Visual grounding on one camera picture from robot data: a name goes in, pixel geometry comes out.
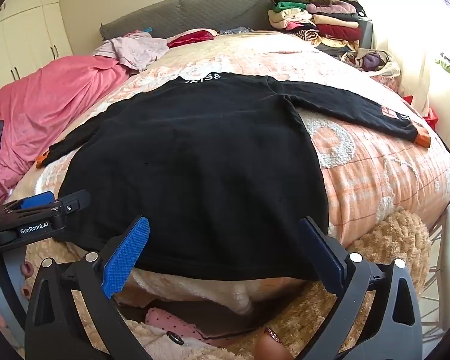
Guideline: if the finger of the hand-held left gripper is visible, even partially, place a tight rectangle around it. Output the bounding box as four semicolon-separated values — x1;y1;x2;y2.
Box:
41;190;92;223
0;190;56;220

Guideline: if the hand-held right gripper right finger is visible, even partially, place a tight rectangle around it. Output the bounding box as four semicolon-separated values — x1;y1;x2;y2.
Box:
296;215;424;360

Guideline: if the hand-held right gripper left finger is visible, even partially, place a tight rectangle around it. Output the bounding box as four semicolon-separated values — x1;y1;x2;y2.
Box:
23;215;154;360

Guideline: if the black sweater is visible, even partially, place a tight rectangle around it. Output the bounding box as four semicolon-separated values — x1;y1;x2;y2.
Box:
35;70;433;282

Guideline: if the bag of clothes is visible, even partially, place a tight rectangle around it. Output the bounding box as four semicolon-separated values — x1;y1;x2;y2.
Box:
341;48;402;80

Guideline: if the stack of folded clothes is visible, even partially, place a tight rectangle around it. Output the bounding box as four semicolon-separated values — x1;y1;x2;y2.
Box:
267;0;366;51

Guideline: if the person's left hand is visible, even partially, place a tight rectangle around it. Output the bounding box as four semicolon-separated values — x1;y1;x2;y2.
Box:
0;262;35;331

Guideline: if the person's right hand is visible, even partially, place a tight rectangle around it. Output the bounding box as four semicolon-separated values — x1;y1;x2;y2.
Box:
255;326;298;360

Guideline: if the pink dotted cloth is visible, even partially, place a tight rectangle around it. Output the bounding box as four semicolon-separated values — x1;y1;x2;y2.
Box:
144;307;226;348

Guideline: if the beige fluffy blanket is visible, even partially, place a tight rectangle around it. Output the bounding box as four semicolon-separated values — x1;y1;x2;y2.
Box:
22;206;432;360

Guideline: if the pink blanket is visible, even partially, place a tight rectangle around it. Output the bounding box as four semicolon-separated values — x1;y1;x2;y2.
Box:
0;54;134;205

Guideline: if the peach patterned blanket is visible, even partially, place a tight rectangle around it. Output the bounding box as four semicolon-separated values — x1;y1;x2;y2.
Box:
7;32;450;282

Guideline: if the white wardrobe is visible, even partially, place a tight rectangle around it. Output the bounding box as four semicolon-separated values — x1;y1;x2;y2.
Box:
0;0;74;103

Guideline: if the pale pink garment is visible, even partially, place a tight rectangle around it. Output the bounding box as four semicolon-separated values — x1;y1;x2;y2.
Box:
93;32;170;71

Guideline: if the red bag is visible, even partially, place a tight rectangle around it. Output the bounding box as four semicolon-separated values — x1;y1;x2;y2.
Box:
423;106;440;129

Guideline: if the red pillow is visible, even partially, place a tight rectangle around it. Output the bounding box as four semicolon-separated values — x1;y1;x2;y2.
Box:
168;29;220;49

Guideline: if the grey quilted headboard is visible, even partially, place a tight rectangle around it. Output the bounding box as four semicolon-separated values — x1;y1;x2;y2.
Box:
99;0;275;42

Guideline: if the dark grey box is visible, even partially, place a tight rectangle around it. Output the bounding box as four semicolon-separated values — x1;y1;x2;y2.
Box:
357;17;376;49

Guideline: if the dark patterned cloth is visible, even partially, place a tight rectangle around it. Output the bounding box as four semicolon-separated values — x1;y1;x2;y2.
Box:
218;26;254;37

